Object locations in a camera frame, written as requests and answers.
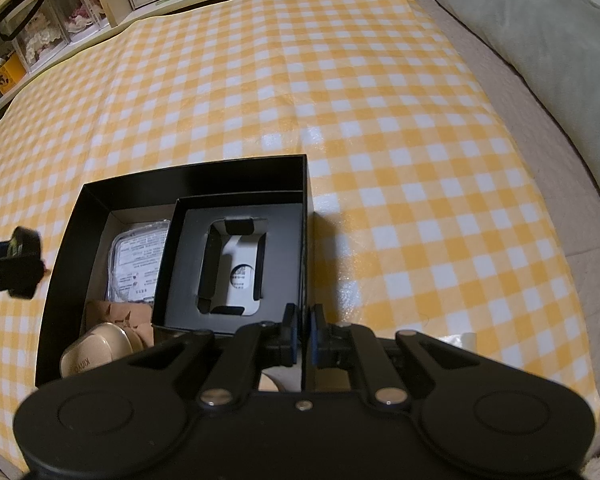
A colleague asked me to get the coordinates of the small black insert box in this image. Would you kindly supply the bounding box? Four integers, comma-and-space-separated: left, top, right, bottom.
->
152, 191, 308, 335

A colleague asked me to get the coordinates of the beige oval compact case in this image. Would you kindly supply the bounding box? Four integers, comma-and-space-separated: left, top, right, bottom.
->
60, 322, 144, 378

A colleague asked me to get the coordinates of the clear plastic packet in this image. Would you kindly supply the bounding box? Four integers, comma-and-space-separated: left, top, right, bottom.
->
106, 220, 170, 304

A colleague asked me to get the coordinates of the pink square compact case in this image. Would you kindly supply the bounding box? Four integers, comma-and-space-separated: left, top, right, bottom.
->
84, 300, 154, 348

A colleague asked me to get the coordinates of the large black cardboard box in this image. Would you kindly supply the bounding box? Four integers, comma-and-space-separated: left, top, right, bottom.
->
35, 155, 311, 387

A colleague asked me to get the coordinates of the yellow white checkered cloth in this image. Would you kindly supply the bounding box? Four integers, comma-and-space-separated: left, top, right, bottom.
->
0, 0, 600, 479

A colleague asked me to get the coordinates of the yellow package on shelf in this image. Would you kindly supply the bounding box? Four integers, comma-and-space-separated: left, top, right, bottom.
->
0, 52, 27, 94

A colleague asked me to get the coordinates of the clear storage bin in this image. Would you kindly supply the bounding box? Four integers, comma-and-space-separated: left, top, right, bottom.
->
14, 0, 108, 72

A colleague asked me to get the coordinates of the beige mattress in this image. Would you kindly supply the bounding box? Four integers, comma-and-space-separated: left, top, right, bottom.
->
415, 0, 600, 479

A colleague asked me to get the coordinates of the grey pillow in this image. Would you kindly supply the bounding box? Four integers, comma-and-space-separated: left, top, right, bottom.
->
436, 0, 600, 188

